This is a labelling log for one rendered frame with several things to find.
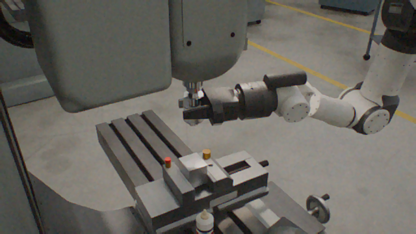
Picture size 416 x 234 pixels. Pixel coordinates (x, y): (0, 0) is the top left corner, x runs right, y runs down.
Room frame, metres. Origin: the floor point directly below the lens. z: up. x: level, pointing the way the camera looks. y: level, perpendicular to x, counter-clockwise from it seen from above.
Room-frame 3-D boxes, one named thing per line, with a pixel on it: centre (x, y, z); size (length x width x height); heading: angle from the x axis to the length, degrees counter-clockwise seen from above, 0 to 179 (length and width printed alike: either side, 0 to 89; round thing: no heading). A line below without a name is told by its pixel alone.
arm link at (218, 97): (0.74, -0.06, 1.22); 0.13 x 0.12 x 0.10; 14
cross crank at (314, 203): (0.98, -0.40, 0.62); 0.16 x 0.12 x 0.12; 121
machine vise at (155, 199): (0.74, 0.01, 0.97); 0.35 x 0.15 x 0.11; 119
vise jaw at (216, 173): (0.75, -0.02, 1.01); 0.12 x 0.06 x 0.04; 29
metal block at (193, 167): (0.72, 0.03, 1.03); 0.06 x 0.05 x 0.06; 29
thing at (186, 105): (0.72, 0.03, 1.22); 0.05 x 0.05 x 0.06
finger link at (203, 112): (0.69, 0.02, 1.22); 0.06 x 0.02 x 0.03; 104
